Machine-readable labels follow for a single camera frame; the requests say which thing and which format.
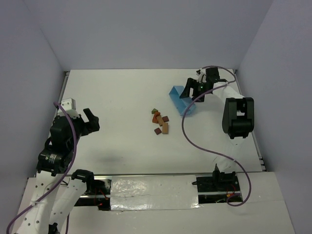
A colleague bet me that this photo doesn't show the blue plastic box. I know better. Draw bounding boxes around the blue plastic box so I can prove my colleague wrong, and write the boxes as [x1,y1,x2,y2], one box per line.
[169,85,193,116]

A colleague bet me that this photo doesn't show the light tan rectangular wood block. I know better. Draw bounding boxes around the light tan rectangular wood block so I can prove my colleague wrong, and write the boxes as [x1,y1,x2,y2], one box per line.
[156,116,164,126]

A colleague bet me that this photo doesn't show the dark red small cube block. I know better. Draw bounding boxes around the dark red small cube block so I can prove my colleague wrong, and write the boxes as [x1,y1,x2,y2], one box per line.
[154,128,161,135]

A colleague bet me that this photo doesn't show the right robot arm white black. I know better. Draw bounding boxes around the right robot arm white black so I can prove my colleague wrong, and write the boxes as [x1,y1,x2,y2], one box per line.
[179,66,255,173]

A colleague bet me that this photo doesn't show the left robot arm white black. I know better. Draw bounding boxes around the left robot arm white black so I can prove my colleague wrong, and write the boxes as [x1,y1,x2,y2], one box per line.
[16,107,100,234]

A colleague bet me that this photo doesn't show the orange arch wood block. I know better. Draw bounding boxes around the orange arch wood block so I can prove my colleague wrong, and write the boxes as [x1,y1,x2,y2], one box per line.
[152,112,160,123]

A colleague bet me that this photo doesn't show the silver tape white foam board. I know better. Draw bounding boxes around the silver tape white foam board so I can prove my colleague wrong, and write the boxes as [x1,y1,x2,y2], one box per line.
[110,175,199,211]

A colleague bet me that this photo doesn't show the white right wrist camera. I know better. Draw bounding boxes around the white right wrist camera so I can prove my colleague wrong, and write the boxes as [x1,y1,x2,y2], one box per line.
[196,69,206,83]

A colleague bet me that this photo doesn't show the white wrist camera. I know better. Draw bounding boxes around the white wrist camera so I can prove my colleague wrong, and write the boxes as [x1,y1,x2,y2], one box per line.
[60,98,81,119]
[196,69,206,83]

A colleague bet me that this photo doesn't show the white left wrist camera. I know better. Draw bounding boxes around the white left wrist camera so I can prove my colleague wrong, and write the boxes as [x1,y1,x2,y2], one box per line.
[60,98,81,119]

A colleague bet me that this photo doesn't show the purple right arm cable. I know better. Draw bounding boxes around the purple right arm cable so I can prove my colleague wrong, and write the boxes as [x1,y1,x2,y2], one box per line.
[182,65,253,207]

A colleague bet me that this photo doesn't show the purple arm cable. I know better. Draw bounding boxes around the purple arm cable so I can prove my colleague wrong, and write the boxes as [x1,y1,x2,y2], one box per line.
[182,65,253,207]
[6,101,80,234]

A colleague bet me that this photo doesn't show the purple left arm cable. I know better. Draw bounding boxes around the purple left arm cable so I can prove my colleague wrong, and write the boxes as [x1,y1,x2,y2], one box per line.
[6,101,80,234]

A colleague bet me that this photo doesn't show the aluminium table edge rail left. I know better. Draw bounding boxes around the aluminium table edge rail left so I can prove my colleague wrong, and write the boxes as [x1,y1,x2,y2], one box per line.
[57,71,70,103]

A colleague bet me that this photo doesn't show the aluminium table edge rail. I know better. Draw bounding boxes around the aluminium table edge rail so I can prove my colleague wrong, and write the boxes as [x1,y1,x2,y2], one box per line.
[57,71,70,103]
[233,69,266,173]

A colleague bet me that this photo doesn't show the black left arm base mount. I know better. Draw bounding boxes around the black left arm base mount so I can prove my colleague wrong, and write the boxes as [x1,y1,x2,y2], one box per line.
[58,175,112,211]

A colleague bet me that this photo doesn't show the aluminium table edge rail right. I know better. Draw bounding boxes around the aluminium table edge rail right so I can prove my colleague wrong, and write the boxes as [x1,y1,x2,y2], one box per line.
[233,69,266,173]

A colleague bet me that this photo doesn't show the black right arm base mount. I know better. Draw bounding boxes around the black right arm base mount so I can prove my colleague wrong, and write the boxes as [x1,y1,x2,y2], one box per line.
[192,164,240,195]

